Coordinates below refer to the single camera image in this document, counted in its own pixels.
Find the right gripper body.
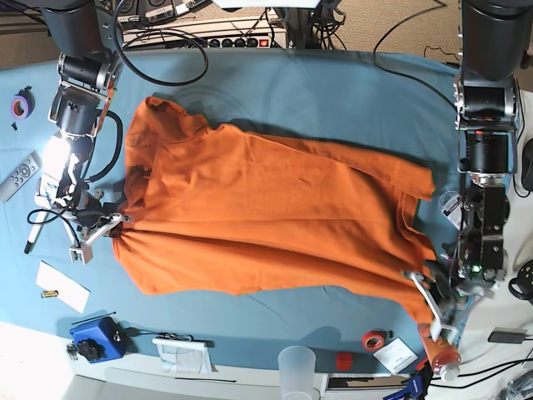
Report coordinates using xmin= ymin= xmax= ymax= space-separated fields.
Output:
xmin=63 ymin=187 xmax=132 ymax=246

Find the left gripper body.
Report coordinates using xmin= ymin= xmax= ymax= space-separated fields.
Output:
xmin=401 ymin=260 xmax=506 ymax=329

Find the orange t-shirt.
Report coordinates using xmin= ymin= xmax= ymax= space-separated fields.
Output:
xmin=112 ymin=97 xmax=435 ymax=323

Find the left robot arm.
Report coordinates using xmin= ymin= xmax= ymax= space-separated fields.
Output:
xmin=404 ymin=1 xmax=532 ymax=330

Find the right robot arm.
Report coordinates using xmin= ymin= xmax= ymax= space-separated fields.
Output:
xmin=24 ymin=1 xmax=129 ymax=261

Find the white marker pen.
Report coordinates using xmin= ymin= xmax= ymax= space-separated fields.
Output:
xmin=24 ymin=209 xmax=49 ymax=254

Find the orange drink bottle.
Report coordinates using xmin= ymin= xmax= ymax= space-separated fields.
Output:
xmin=417 ymin=324 xmax=461 ymax=382

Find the white paper card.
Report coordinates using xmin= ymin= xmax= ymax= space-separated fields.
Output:
xmin=36 ymin=261 xmax=90 ymax=313

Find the grey remote control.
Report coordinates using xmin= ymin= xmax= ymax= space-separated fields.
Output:
xmin=0 ymin=151 xmax=42 ymax=203

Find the white square note pad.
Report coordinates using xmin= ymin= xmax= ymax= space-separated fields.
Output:
xmin=374 ymin=338 xmax=417 ymax=375

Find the clear plastic bit case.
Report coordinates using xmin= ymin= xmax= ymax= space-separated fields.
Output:
xmin=438 ymin=191 xmax=462 ymax=230

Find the small yellow battery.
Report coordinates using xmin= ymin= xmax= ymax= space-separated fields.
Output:
xmin=41 ymin=291 xmax=59 ymax=298

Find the red tape roll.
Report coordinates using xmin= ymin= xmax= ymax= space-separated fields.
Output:
xmin=361 ymin=330 xmax=388 ymax=352

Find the blue clamp bottom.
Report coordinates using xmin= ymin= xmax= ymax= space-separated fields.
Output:
xmin=383 ymin=357 xmax=434 ymax=400

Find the blue box with knob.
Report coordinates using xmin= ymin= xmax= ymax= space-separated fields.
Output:
xmin=69 ymin=317 xmax=127 ymax=363

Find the small red block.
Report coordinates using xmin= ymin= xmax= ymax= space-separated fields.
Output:
xmin=336 ymin=352 xmax=354 ymax=372

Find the purple tape roll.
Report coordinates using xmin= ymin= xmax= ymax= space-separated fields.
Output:
xmin=11 ymin=86 xmax=35 ymax=120

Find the white folded booklet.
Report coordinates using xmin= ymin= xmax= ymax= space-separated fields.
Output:
xmin=152 ymin=337 xmax=213 ymax=374

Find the translucent plastic cup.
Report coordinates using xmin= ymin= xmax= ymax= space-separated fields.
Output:
xmin=278 ymin=346 xmax=316 ymax=400

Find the blue table cloth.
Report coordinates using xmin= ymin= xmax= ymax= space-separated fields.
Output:
xmin=1 ymin=49 xmax=460 ymax=372

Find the black power strip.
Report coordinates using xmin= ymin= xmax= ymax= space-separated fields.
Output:
xmin=192 ymin=36 xmax=286 ymax=49

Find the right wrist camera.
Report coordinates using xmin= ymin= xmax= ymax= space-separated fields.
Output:
xmin=69 ymin=244 xmax=93 ymax=265

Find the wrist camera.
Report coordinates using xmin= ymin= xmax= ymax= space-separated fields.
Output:
xmin=429 ymin=318 xmax=459 ymax=344
xmin=69 ymin=244 xmax=93 ymax=265

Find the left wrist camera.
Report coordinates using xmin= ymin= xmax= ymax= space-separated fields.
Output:
xmin=429 ymin=318 xmax=459 ymax=344

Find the black cable tie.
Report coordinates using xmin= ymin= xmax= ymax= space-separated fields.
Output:
xmin=71 ymin=312 xmax=117 ymax=326

